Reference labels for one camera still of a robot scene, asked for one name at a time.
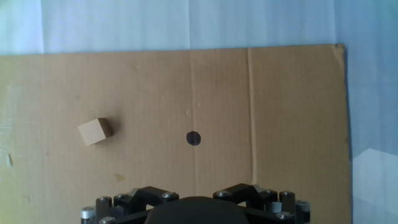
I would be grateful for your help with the small wooden cube block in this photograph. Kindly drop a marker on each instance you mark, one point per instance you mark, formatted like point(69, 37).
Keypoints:
point(93, 132)

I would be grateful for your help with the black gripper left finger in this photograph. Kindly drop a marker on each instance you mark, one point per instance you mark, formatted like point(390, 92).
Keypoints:
point(136, 199)

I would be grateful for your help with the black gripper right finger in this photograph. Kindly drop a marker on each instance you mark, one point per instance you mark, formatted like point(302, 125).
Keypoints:
point(242, 193)

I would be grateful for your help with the brown cardboard sheet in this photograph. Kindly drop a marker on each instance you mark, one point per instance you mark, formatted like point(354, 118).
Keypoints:
point(217, 93)

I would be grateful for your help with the black round target mark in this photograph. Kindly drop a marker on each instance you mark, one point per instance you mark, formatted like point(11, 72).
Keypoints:
point(193, 138)

